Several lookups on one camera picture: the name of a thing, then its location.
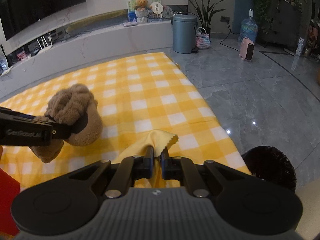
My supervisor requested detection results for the brown plush towel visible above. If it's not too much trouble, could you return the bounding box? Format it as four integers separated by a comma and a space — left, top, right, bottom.
30, 83, 103, 164

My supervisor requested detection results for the yellow microfiber cloth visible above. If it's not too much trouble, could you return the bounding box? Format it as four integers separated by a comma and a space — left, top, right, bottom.
112, 129, 180, 188

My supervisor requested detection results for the red box lid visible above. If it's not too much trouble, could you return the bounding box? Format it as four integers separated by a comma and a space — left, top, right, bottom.
0, 170, 20, 239

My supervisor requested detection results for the white wifi router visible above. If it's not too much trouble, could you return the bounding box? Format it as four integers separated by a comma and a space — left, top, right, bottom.
36, 33, 53, 54

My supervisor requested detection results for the yellow checkered tablecloth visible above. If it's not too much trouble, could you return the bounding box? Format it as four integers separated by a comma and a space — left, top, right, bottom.
1, 53, 248, 189

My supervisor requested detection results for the white marble tv console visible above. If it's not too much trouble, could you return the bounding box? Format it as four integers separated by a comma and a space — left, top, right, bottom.
1, 21, 173, 101

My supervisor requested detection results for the pastel woven basket bag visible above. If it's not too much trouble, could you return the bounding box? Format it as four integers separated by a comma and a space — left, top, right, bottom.
196, 27, 210, 49

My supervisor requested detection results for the pink space heater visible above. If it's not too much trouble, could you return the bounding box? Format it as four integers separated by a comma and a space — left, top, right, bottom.
239, 37, 254, 61

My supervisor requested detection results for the grey blue trash can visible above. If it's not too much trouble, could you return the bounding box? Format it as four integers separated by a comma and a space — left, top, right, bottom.
171, 14, 197, 54

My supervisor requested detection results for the teddy bear bouquet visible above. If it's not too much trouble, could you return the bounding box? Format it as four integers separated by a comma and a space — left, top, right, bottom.
135, 0, 149, 24

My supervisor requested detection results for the green illustrated card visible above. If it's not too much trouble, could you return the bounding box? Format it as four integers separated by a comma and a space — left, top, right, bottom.
127, 0, 162, 24

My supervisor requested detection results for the blue water jug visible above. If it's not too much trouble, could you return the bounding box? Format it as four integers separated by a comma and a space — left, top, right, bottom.
238, 9, 258, 43

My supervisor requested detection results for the tall green floor plant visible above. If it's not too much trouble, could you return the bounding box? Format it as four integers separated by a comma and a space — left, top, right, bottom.
187, 0, 226, 35

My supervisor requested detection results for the round paper fan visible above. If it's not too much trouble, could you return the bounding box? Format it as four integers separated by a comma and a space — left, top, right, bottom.
149, 2, 163, 16

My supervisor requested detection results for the black wall television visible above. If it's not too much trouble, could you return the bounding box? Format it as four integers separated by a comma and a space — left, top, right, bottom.
1, 0, 86, 40

